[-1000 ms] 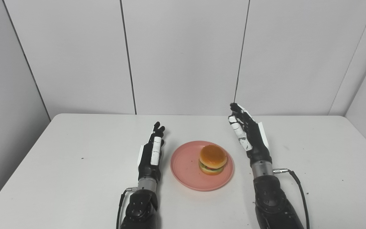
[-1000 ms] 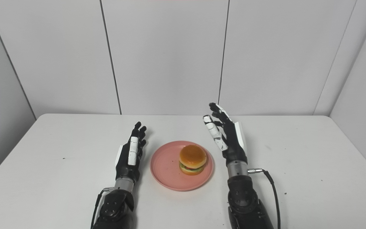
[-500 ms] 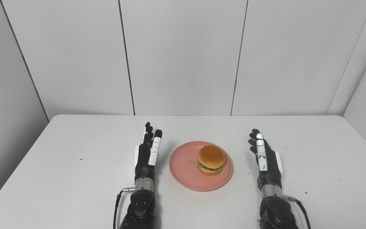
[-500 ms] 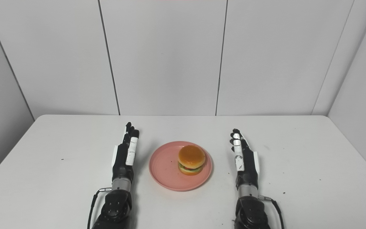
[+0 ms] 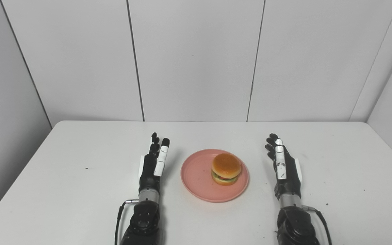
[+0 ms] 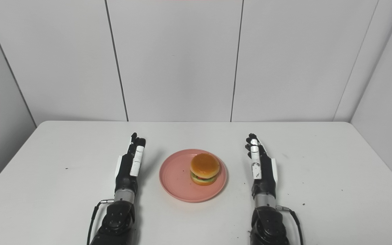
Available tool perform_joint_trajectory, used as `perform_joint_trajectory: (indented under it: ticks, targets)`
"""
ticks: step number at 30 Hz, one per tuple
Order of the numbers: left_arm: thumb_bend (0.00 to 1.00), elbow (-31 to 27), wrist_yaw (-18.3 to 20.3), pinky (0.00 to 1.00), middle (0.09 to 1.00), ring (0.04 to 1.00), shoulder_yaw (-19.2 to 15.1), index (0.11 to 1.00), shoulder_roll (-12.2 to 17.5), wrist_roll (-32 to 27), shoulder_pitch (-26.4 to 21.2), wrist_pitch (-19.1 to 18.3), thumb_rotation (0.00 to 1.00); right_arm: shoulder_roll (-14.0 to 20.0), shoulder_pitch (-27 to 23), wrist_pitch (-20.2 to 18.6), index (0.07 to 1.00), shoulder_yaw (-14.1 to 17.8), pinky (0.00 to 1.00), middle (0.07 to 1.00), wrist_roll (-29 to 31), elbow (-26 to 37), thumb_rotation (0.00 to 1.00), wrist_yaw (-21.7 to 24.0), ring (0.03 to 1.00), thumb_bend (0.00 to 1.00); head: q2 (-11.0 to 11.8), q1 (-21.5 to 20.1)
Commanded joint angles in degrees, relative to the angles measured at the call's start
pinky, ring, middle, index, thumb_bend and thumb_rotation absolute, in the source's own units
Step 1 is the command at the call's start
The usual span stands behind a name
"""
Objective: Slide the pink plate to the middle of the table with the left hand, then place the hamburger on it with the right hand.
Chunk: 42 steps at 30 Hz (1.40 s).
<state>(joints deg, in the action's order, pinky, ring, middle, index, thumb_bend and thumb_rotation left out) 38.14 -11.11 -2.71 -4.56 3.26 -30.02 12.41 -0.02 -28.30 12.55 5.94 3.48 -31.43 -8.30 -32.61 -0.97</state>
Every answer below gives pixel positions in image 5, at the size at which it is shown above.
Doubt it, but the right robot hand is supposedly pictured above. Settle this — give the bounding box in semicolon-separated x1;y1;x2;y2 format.
265;133;302;201

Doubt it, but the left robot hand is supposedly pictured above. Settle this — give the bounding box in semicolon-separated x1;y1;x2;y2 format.
138;132;170;195

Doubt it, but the pink plate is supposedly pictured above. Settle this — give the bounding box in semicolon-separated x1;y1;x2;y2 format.
181;149;250;203

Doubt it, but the toy hamburger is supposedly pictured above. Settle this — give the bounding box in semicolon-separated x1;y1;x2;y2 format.
211;153;242;186

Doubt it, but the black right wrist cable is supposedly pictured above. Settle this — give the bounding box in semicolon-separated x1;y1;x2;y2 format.
301;205;332;245

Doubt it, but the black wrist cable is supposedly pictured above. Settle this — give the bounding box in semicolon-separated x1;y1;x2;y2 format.
301;205;332;245
114;200;140;245

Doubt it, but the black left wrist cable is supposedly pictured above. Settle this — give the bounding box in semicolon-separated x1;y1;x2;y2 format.
114;200;140;245

